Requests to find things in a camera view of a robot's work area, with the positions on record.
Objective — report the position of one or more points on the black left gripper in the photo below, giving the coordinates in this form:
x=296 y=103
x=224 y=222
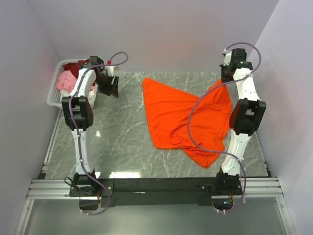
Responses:
x=107 y=90

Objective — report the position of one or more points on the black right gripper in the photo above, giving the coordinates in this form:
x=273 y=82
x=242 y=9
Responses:
x=223 y=79

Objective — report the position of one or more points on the orange t shirt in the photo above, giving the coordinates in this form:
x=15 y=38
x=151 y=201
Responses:
x=176 y=121

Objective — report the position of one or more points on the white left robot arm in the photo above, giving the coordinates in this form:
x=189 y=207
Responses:
x=79 y=118

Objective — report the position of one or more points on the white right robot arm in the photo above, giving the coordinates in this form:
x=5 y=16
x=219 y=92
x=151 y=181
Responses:
x=244 y=120

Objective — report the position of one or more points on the dark red t shirt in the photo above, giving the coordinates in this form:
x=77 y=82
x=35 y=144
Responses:
x=74 y=67

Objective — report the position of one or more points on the pink t shirt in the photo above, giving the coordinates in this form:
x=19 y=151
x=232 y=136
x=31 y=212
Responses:
x=66 y=81

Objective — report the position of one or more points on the white t shirt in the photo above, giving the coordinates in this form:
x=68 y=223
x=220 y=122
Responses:
x=91 y=97

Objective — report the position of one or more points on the white plastic basket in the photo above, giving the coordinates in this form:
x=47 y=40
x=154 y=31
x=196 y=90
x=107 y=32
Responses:
x=53 y=98

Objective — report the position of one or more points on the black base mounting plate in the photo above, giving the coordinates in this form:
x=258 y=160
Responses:
x=157 y=191

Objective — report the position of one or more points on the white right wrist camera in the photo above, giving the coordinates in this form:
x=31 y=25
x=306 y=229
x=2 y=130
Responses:
x=227 y=57

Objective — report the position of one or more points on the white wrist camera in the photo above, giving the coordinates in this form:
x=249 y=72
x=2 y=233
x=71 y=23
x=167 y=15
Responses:
x=110 y=68
x=227 y=57

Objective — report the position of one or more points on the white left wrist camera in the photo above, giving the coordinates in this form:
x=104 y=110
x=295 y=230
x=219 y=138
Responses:
x=110 y=68

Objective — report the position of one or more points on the aluminium rail frame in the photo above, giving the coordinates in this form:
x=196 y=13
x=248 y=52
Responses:
x=122 y=148

